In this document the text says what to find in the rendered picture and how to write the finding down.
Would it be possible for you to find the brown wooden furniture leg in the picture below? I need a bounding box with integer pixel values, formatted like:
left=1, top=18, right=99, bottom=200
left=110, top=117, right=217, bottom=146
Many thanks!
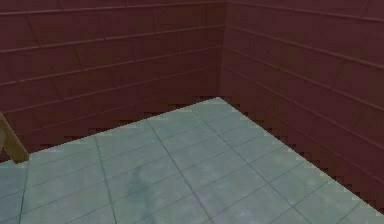
left=0, top=111, right=30, bottom=164

